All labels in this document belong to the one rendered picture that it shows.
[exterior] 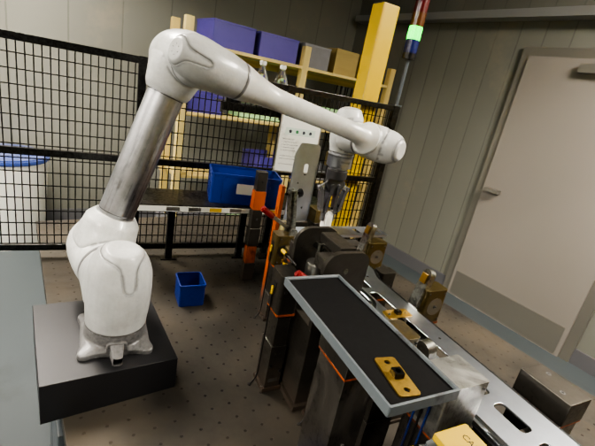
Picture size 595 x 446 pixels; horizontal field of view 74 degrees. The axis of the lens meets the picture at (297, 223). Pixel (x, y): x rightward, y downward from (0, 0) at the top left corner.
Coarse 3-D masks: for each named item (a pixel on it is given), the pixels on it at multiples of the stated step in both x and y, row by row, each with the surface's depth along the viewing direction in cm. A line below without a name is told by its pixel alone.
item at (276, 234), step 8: (280, 232) 141; (288, 232) 142; (272, 240) 141; (280, 240) 138; (288, 240) 139; (272, 248) 141; (280, 248) 139; (272, 256) 141; (280, 256) 140; (272, 264) 141; (280, 264) 142; (272, 272) 143; (264, 288) 146; (264, 296) 149; (264, 304) 149; (264, 312) 149; (264, 320) 148
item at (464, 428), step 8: (464, 424) 54; (440, 432) 52; (448, 432) 52; (456, 432) 52; (464, 432) 52; (472, 432) 53; (440, 440) 50; (448, 440) 51; (456, 440) 51; (464, 440) 51; (472, 440) 51; (480, 440) 52
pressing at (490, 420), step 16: (368, 272) 135; (368, 288) 123; (384, 288) 125; (400, 304) 117; (416, 320) 110; (432, 336) 103; (448, 336) 106; (448, 352) 98; (464, 352) 99; (480, 368) 94; (496, 384) 89; (496, 400) 84; (512, 400) 85; (480, 416) 79; (496, 416) 80; (528, 416) 81; (544, 416) 83; (480, 432) 76; (496, 432) 75; (512, 432) 76; (544, 432) 78; (560, 432) 79
